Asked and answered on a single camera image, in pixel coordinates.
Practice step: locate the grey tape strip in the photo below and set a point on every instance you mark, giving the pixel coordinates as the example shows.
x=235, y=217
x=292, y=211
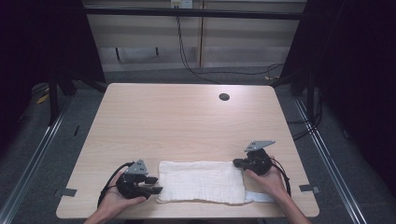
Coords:
x=67, y=192
x=309, y=188

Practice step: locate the white wall outlet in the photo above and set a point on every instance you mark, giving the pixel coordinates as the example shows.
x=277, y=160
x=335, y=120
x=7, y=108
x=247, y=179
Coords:
x=182, y=3

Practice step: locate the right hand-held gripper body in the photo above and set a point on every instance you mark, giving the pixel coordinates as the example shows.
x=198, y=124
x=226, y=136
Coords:
x=260, y=161

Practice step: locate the black metal stand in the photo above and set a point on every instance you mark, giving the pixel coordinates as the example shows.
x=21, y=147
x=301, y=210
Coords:
x=53, y=99

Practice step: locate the yellow floor tape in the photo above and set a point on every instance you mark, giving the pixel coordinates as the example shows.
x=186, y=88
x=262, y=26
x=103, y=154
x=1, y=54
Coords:
x=43, y=99

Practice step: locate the metal floor rail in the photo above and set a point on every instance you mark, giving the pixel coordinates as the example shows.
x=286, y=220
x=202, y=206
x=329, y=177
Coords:
x=330, y=165
x=34, y=155

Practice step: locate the black horizontal bar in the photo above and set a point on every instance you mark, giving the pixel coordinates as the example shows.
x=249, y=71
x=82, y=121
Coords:
x=186, y=13

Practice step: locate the black curtain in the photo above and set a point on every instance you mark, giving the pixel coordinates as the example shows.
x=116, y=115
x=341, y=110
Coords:
x=37, y=40
x=355, y=62

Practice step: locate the black wall bracket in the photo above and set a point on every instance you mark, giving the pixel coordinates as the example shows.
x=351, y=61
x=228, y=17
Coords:
x=157, y=51
x=117, y=53

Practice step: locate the small black floor tape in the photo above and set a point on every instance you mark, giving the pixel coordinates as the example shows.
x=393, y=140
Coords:
x=76, y=130

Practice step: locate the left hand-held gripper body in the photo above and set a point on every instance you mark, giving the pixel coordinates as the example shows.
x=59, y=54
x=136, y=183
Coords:
x=130, y=186

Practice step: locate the cream cloth towel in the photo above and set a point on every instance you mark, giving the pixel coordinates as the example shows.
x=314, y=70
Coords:
x=200, y=182

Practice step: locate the person's left hand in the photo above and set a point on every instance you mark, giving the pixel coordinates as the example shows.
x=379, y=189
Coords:
x=113, y=203

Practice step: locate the person's right hand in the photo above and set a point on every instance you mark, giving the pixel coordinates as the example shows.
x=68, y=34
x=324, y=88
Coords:
x=274, y=185

